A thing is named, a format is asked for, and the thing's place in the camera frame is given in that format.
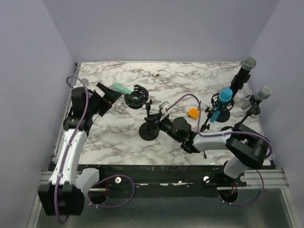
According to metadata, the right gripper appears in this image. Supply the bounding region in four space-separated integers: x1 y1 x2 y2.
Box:
144 113 181 143

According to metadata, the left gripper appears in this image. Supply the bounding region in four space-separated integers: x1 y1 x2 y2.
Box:
87 82 122 115

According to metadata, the mint green microphone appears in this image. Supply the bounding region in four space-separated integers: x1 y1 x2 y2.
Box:
111 83 132 95

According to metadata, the black round-base shock-mount stand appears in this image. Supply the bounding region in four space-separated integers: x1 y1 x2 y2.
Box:
124 85 159 141

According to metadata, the black tripod shock-mount stand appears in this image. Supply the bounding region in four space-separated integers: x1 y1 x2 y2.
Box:
197 93 236 159

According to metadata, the blue microphone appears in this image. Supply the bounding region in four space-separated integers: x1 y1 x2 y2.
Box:
210 88 233 123

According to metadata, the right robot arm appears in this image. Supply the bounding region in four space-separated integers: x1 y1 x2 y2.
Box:
139 114 270 186

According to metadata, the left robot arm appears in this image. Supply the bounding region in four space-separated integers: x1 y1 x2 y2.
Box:
38 83 122 218

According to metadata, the white pipe elbow fitting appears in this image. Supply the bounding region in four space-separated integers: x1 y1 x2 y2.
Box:
152 70 160 77

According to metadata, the black round-base stand rear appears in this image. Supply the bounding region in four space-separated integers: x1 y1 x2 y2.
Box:
216 95 234 123

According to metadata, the black round-base stand front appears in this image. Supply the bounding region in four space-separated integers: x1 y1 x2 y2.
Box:
221 95 261 135

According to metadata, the black microphone silver grille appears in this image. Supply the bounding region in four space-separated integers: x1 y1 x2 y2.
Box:
230 56 257 98

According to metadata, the grey microphone silver grille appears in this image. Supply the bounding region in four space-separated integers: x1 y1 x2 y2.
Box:
241 86 273 110

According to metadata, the orange tape measure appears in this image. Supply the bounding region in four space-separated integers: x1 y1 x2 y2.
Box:
188 108 200 120

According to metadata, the clear plastic screw box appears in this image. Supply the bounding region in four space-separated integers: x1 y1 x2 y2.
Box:
237 83 252 108

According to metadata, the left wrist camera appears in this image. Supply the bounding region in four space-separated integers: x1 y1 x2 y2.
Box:
81 78 89 86

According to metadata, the black mounting rail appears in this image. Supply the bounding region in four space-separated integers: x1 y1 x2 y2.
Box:
76 163 276 199

